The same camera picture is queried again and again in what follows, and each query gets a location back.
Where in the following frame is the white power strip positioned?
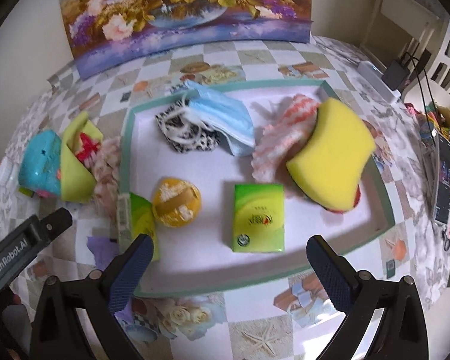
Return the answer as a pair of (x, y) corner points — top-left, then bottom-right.
(358, 60), (401, 104)

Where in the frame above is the red tape roll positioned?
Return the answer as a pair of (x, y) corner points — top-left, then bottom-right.
(322, 184), (363, 215)

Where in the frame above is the pink white zigzag cloth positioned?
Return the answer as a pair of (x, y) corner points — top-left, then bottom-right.
(251, 94), (320, 183)

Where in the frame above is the teal rimmed white tray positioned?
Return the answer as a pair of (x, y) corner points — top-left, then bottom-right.
(118, 78), (397, 299)

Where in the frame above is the smartphone on side table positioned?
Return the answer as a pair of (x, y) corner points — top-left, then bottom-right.
(433, 133), (450, 225)

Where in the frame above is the black power adapter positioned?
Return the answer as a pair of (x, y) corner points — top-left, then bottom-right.
(382, 59), (410, 91)

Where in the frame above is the pink floral scrunchie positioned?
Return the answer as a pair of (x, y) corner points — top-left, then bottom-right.
(91, 136), (121, 221)

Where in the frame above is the floral still life painting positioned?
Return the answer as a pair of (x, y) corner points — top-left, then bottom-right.
(59, 0), (312, 80)

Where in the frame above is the yellow green cloth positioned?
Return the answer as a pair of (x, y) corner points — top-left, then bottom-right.
(60, 111), (104, 203)

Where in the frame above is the black white leopard scrunchie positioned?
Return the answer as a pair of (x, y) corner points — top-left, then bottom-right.
(155, 99), (220, 153)

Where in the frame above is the teal plastic toy case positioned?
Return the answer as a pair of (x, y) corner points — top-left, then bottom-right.
(18, 129), (62, 197)

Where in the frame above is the cream wooden shelf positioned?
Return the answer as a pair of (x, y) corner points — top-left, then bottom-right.
(359, 0), (442, 71)

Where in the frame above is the white pill bottle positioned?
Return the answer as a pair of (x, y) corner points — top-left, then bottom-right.
(0, 157), (20, 192)

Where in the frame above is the purple tissue pack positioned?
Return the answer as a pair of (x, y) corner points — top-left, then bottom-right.
(87, 236), (120, 271)

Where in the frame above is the blue face mask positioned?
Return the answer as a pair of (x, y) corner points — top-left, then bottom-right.
(185, 80), (255, 157)

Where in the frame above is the yellow sponge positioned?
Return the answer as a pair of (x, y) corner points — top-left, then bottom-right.
(286, 97), (376, 211)

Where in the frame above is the green tissue pack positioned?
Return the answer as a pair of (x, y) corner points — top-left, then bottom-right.
(117, 193), (160, 262)
(232, 184), (285, 253)

